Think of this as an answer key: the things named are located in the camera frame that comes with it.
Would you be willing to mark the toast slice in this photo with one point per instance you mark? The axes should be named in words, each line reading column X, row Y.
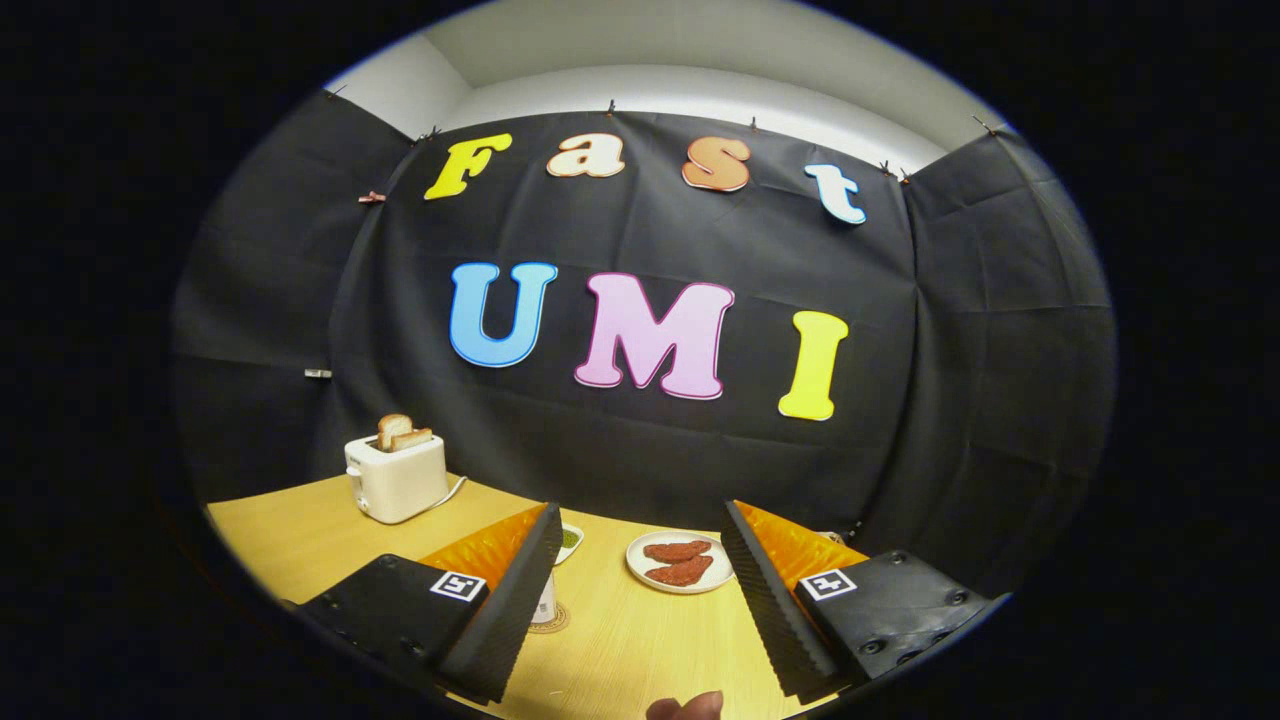
column 414, row 439
column 392, row 428

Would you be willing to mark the round cork coaster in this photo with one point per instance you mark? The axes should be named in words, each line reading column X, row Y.
column 556, row 622

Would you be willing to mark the white round plate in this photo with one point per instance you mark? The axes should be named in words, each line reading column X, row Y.
column 637, row 562

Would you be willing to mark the white toaster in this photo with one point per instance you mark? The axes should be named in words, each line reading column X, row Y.
column 400, row 485

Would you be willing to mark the red meat piece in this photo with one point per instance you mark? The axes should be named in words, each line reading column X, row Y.
column 678, row 550
column 680, row 571

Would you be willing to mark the white divided dish with beans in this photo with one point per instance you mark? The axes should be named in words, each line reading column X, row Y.
column 571, row 540

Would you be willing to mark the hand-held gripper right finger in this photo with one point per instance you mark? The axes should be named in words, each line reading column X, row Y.
column 780, row 620

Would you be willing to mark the clear juice bottle white label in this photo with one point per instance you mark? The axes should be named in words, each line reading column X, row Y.
column 545, row 600

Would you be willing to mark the wooden table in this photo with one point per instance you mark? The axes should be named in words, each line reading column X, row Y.
column 620, row 640

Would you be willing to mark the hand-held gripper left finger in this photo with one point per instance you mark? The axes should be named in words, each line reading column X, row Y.
column 505, row 610

